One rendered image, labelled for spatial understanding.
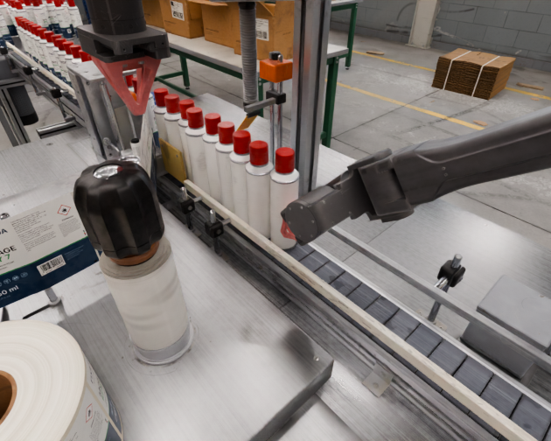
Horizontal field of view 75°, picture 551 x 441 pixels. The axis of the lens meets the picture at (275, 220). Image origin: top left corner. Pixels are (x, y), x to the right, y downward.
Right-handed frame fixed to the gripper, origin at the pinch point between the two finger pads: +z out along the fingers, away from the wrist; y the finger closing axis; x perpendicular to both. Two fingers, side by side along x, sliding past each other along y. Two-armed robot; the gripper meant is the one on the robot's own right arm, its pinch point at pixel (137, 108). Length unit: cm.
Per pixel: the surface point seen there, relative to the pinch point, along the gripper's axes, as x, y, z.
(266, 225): 18.3, 4.9, 26.6
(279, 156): 18.6, 7.7, 10.5
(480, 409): 14, 48, 27
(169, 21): 133, -224, 33
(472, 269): 47, 37, 35
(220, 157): 17.5, -7.4, 16.5
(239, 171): 17.3, -1.6, 16.8
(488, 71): 403, -78, 85
